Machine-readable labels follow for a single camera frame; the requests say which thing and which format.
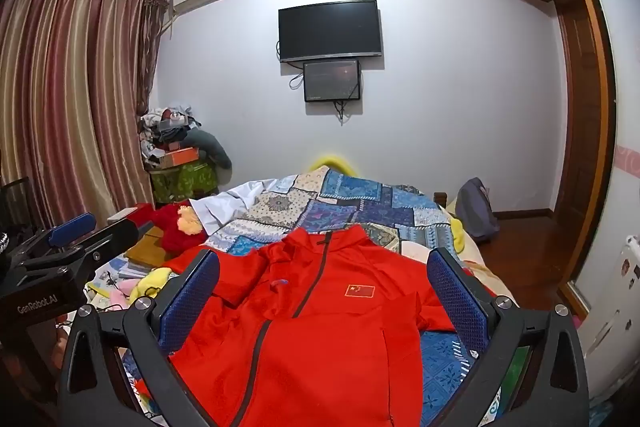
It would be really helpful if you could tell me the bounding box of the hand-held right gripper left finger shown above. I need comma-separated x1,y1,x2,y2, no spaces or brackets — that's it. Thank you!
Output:
57,249,221,427

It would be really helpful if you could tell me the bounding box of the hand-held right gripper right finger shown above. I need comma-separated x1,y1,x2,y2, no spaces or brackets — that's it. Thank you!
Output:
426,247,589,427

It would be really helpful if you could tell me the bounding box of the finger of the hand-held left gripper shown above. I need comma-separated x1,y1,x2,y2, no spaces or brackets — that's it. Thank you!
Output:
7,213,97,265
22,218,142,280

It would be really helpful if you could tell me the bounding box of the red zip jacket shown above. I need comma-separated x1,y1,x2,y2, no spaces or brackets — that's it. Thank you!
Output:
165,224,458,427

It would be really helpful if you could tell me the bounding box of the pile of mixed clothes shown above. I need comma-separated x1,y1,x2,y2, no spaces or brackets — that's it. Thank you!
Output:
139,106,202,168

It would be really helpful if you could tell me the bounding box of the cartoon printed sheet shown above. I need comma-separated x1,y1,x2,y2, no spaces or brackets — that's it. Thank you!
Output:
85,256,151,309

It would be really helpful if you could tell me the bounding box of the yellow cloth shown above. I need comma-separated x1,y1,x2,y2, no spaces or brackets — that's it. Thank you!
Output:
131,268,171,303

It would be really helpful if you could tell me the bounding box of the pale yellow bedsheet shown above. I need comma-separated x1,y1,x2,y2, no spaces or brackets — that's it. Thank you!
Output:
446,216,502,294

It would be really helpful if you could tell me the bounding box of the red plush toy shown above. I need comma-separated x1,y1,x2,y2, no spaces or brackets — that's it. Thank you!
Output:
129,202,209,266

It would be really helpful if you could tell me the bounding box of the grey backpack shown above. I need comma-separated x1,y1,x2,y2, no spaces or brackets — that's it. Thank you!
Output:
455,177,501,244

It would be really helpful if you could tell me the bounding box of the green patterned cloth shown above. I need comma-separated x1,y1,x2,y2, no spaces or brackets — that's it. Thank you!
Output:
150,159,221,206

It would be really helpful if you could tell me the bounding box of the orange box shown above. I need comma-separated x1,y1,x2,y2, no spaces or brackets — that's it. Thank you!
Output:
159,147,200,169

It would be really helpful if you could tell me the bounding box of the striped red beige curtain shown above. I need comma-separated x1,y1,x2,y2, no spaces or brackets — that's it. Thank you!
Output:
0,0,168,228

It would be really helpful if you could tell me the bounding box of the dark grey plush cushion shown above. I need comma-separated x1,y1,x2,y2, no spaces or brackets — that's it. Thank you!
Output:
180,129,234,173

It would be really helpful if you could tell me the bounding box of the blue patchwork quilt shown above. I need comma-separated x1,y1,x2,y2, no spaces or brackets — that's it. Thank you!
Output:
202,172,485,408

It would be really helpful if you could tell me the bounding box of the white appliance with stickers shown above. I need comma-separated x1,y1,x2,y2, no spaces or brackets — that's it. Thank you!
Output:
575,234,640,408

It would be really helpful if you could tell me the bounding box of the yellow rounded object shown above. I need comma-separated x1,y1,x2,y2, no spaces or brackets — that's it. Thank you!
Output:
307,152,359,176

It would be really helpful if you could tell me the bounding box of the small black wall monitor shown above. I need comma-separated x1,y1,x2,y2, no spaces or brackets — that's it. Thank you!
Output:
303,59,362,102

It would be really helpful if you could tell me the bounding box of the black wall television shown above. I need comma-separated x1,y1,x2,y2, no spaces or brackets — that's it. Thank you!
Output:
278,0,385,64

